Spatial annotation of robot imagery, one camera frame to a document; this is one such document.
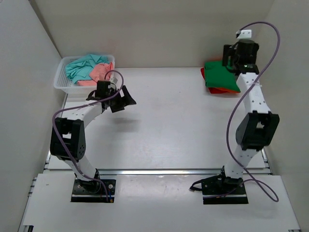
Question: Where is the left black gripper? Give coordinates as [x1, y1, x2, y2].
[107, 85, 136, 112]

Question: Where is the green polo shirt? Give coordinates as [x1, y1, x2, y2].
[204, 61, 240, 93]

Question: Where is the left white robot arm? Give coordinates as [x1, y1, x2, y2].
[50, 81, 136, 194]

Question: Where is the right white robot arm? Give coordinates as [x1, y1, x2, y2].
[189, 39, 280, 199]

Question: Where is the orange folded shirt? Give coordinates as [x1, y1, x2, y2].
[216, 88, 234, 93]

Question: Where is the pink shirt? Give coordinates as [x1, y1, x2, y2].
[77, 62, 114, 87]

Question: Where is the red folded shirt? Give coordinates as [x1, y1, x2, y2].
[200, 68, 221, 94]

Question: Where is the light blue shirt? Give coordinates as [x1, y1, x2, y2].
[65, 54, 110, 84]

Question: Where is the white plastic basket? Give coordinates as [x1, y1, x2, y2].
[54, 54, 115, 94]

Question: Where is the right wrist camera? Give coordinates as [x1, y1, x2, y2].
[236, 29, 252, 40]

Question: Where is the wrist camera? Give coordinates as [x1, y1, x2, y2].
[236, 29, 252, 40]
[109, 77, 118, 89]

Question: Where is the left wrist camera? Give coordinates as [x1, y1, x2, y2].
[109, 77, 118, 89]

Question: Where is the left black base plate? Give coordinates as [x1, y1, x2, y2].
[70, 177, 116, 203]

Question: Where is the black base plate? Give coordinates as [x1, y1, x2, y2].
[201, 176, 249, 205]
[70, 177, 116, 203]

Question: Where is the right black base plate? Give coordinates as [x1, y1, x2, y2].
[201, 176, 249, 205]

